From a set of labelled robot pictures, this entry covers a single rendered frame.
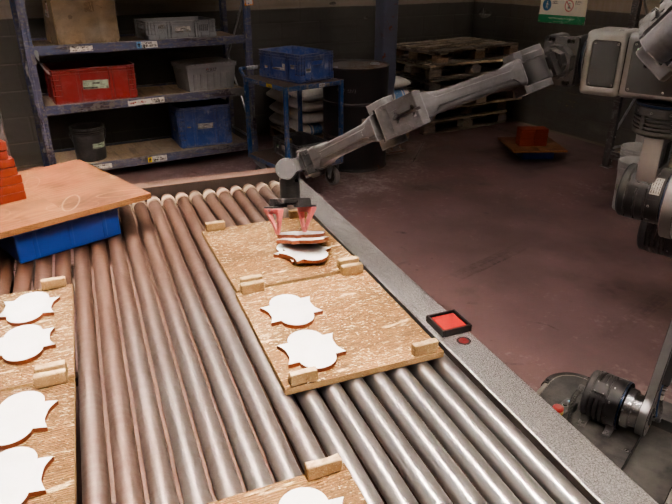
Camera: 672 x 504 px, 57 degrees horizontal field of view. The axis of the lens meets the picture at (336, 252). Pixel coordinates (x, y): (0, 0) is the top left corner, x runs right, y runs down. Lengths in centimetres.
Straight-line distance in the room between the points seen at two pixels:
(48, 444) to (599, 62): 146
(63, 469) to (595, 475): 86
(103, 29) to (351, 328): 451
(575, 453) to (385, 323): 49
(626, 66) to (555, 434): 91
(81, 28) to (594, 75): 446
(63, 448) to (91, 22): 465
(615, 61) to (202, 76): 448
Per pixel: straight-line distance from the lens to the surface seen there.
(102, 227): 196
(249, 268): 166
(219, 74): 583
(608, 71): 170
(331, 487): 103
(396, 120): 139
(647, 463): 228
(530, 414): 124
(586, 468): 116
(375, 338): 135
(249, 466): 109
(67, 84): 550
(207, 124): 586
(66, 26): 551
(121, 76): 556
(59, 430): 122
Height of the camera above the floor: 168
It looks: 25 degrees down
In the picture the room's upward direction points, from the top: straight up
